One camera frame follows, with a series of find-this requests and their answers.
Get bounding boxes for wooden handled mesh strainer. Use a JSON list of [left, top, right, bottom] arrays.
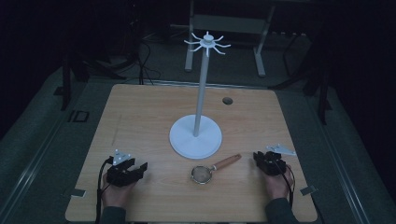
[[190, 153, 243, 186]]

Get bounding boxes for person's left hand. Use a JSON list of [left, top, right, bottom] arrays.
[[100, 172, 138, 210]]

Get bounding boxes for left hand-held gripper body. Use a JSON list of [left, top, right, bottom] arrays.
[[106, 148, 142, 188]]

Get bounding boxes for white hook stand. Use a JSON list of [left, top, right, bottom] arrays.
[[168, 30, 233, 161]]

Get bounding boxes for black floor cables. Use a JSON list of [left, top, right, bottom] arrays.
[[135, 31, 163, 86]]

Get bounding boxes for grey metal desk frame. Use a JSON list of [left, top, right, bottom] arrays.
[[184, 0, 277, 78]]

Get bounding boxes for black metal stand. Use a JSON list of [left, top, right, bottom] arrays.
[[53, 18, 148, 112], [270, 29, 332, 126]]

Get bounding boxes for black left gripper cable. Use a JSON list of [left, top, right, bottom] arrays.
[[94, 156, 114, 224]]

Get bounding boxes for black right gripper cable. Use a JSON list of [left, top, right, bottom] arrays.
[[274, 160, 297, 210]]

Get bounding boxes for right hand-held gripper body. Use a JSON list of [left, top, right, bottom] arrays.
[[261, 143, 297, 177]]

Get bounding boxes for black floor socket box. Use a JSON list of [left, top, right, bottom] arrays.
[[67, 109, 91, 123]]

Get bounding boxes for person's right hand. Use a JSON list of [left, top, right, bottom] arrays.
[[263, 169, 295, 201]]

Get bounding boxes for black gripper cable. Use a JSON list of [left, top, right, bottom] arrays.
[[94, 156, 114, 224], [274, 160, 297, 210]]

